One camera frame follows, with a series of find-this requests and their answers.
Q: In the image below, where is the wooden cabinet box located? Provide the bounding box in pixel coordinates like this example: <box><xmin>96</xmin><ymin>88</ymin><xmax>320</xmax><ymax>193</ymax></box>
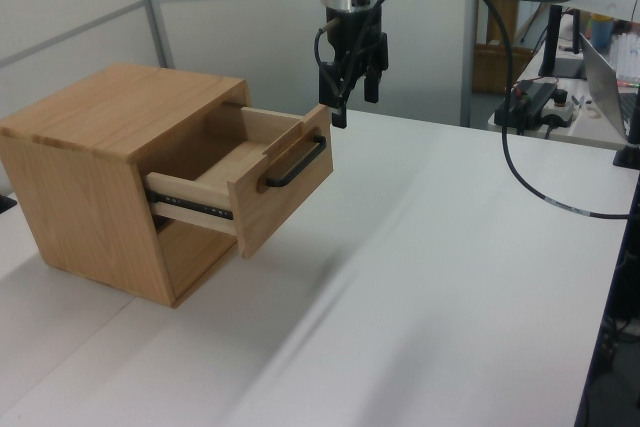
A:
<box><xmin>0</xmin><ymin>62</ymin><xmax>252</xmax><ymax>309</ymax></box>

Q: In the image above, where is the wooden drawer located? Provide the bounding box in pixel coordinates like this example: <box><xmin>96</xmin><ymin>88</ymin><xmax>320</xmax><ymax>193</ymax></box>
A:
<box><xmin>144</xmin><ymin>102</ymin><xmax>335</xmax><ymax>261</ymax></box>

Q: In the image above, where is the white side desk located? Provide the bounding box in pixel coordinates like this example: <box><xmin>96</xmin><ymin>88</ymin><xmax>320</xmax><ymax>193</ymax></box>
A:
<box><xmin>487</xmin><ymin>60</ymin><xmax>640</xmax><ymax>151</ymax></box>

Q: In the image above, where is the black monitor stand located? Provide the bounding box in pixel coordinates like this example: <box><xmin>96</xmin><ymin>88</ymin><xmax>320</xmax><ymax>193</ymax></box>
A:
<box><xmin>537</xmin><ymin>4</ymin><xmax>587</xmax><ymax>81</ymax></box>

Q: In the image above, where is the black electronics box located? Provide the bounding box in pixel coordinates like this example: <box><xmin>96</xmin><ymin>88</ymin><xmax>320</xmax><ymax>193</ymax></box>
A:
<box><xmin>494</xmin><ymin>79</ymin><xmax>559</xmax><ymax>128</ymax></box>

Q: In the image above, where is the black metal drawer handle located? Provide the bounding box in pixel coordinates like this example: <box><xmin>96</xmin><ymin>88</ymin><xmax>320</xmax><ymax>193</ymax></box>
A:
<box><xmin>256</xmin><ymin>134</ymin><xmax>328</xmax><ymax>190</ymax></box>

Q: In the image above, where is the blue and yellow cup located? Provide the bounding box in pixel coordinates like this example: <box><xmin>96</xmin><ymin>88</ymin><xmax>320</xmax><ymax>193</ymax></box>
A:
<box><xmin>589</xmin><ymin>14</ymin><xmax>615</xmax><ymax>49</ymax></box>

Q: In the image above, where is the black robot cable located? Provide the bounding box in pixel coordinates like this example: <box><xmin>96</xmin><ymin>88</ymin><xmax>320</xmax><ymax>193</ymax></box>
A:
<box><xmin>313</xmin><ymin>0</ymin><xmax>630</xmax><ymax>221</ymax></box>

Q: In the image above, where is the grey emergency stop button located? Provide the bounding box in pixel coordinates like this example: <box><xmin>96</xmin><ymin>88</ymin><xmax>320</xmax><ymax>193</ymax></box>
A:
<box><xmin>542</xmin><ymin>88</ymin><xmax>581</xmax><ymax>129</ymax></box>

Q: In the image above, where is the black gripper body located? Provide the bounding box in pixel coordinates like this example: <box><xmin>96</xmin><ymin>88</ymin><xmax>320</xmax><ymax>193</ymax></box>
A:
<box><xmin>324</xmin><ymin>5</ymin><xmax>387</xmax><ymax>74</ymax></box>

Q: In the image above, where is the black drawer slide rail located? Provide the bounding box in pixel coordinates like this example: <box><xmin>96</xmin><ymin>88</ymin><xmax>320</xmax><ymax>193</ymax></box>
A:
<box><xmin>145</xmin><ymin>188</ymin><xmax>235</xmax><ymax>222</ymax></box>

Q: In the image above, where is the grey metal pillar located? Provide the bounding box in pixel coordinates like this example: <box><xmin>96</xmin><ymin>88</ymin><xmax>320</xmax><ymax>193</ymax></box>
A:
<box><xmin>459</xmin><ymin>0</ymin><xmax>489</xmax><ymax>128</ymax></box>

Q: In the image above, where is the silver laptop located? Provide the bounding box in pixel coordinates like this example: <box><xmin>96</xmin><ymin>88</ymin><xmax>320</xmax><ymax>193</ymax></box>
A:
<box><xmin>578</xmin><ymin>32</ymin><xmax>640</xmax><ymax>141</ymax></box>

